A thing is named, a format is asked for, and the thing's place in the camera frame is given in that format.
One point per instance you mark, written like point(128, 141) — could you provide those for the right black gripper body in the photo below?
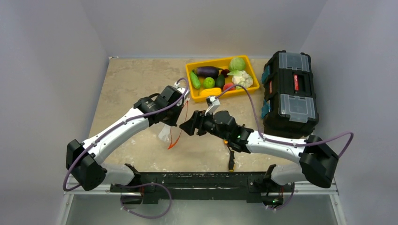
point(198, 123)

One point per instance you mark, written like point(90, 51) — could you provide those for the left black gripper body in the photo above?
point(172, 116)

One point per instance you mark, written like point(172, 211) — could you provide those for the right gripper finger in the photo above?
point(188, 127)
point(197, 117)

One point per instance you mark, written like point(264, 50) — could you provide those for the clear orange zip bag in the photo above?
point(170, 135)

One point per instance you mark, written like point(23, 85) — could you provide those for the green lime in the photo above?
point(208, 83)

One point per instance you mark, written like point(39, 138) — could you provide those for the purple eggplant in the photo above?
point(207, 71)

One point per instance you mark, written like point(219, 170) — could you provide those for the white cauliflower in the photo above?
point(241, 78)

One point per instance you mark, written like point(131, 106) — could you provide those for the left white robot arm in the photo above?
point(85, 161)

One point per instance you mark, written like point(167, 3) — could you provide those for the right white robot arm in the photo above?
point(312, 159)

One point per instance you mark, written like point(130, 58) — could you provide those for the light green cucumber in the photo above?
point(195, 80)

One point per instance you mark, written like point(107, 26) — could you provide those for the black yellow screwdriver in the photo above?
point(231, 162)

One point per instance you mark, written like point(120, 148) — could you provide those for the dark green avocado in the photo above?
point(219, 81)

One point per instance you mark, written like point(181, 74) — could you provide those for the dark red plum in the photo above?
point(225, 72)

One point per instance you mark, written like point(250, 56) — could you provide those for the green cabbage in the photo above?
point(237, 64)

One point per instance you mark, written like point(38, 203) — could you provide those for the black toolbox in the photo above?
point(289, 107)

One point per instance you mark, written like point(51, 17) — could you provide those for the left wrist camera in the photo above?
point(185, 92)

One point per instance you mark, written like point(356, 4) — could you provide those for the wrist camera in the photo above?
point(213, 104)
point(185, 92)

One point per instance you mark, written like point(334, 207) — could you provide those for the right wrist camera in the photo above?
point(213, 104)

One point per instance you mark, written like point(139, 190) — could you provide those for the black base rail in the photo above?
point(252, 187)

